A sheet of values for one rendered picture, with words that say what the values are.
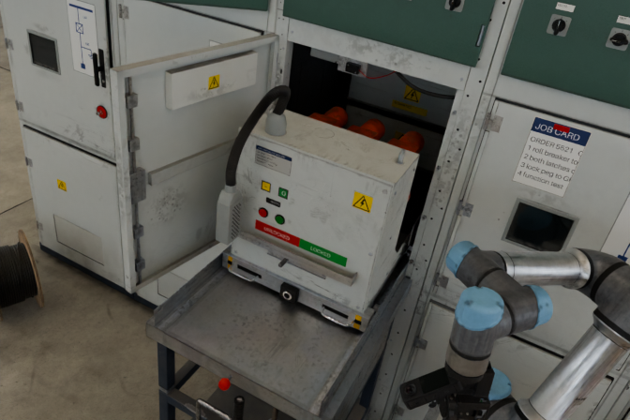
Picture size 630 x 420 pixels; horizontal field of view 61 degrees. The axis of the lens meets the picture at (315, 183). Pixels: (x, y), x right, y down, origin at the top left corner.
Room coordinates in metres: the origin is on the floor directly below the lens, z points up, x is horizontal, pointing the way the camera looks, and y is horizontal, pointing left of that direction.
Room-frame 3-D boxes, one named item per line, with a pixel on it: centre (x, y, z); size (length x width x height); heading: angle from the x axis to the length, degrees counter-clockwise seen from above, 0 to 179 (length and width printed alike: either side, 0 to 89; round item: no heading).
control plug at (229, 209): (1.33, 0.24, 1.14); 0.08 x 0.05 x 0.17; 157
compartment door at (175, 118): (1.52, 0.38, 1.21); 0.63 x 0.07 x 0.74; 147
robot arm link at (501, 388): (0.93, -0.51, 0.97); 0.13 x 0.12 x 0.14; 29
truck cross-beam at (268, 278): (1.32, 0.02, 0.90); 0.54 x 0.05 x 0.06; 67
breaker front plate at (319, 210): (1.31, 0.02, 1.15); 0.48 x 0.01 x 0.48; 67
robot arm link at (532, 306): (0.77, -0.40, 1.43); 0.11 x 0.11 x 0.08; 29
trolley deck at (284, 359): (1.32, 0.02, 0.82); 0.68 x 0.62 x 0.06; 157
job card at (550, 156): (1.38, -0.64, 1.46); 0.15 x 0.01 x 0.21; 67
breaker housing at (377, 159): (1.55, -0.08, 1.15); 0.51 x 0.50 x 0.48; 157
